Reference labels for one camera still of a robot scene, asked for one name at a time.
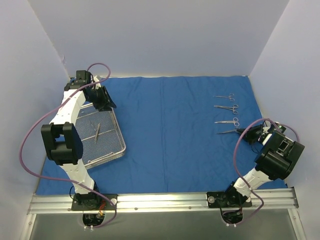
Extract steel surgical scissors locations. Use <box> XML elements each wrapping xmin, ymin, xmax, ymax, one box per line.
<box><xmin>214</xmin><ymin>117</ymin><xmax>240</xmax><ymax>128</ymax></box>

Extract wire mesh instrument tray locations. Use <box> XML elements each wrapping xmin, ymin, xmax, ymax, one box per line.
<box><xmin>75</xmin><ymin>103</ymin><xmax>126</xmax><ymax>169</ymax></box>

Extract blue surgical drape cloth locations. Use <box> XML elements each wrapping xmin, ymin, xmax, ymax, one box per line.
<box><xmin>36</xmin><ymin>75</ymin><xmax>288</xmax><ymax>196</ymax></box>

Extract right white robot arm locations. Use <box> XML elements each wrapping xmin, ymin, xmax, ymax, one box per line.
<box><xmin>222</xmin><ymin>122</ymin><xmax>305</xmax><ymax>207</ymax></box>

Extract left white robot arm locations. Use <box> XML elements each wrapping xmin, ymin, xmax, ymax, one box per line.
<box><xmin>41</xmin><ymin>70</ymin><xmax>116</xmax><ymax>210</ymax></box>

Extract steel forceps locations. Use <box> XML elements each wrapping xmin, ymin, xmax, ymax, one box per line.
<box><xmin>94</xmin><ymin>123</ymin><xmax>101</xmax><ymax>143</ymax></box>

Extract steel tray divider rod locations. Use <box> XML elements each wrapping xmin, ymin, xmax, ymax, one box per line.
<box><xmin>85</xmin><ymin>155</ymin><xmax>113</xmax><ymax>167</ymax></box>

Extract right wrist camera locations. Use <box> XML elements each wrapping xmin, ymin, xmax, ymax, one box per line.
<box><xmin>258</xmin><ymin>122</ymin><xmax>287</xmax><ymax>146</ymax></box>

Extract front aluminium rail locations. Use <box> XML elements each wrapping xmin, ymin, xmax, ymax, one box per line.
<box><xmin>27</xmin><ymin>188</ymin><xmax>299</xmax><ymax>214</ymax></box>

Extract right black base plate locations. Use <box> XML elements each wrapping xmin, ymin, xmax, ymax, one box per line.
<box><xmin>206</xmin><ymin>191</ymin><xmax>253</xmax><ymax>209</ymax></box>

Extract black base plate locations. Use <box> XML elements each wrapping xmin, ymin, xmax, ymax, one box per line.
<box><xmin>71</xmin><ymin>192</ymin><xmax>115</xmax><ymax>211</ymax></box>
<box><xmin>206</xmin><ymin>191</ymin><xmax>253</xmax><ymax>209</ymax></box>

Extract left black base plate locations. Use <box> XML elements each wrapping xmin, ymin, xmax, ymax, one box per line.
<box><xmin>71</xmin><ymin>192</ymin><xmax>115</xmax><ymax>211</ymax></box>

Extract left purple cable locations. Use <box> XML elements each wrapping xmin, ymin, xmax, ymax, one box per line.
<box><xmin>19</xmin><ymin>62</ymin><xmax>118</xmax><ymax>229</ymax></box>

